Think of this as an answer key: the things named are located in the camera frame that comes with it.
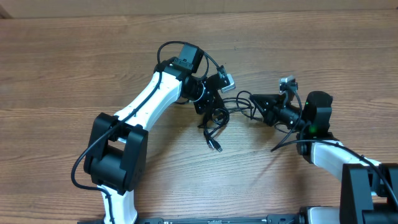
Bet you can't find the black USB-C cable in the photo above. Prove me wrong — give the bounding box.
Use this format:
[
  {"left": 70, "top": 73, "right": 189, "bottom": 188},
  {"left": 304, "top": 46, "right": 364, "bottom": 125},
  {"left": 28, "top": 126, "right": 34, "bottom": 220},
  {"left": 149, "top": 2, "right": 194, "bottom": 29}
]
[{"left": 197, "top": 90, "right": 265, "bottom": 129}]

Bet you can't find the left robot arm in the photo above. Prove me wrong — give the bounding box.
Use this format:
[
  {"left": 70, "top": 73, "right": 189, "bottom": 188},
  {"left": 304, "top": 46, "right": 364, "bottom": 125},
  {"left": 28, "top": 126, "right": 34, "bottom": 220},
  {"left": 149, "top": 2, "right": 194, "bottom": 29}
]
[{"left": 79, "top": 42, "right": 235, "bottom": 223}]

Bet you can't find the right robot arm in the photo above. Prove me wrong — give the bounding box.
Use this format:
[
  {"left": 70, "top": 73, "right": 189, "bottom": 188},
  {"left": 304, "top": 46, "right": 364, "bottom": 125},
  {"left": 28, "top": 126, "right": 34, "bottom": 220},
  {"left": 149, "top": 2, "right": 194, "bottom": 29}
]
[{"left": 249, "top": 91, "right": 397, "bottom": 223}]

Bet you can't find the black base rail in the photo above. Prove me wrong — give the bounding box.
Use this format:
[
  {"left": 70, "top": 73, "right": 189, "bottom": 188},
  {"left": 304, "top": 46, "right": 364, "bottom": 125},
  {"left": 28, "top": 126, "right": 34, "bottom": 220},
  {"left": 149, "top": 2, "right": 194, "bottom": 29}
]
[{"left": 136, "top": 214, "right": 305, "bottom": 224}]

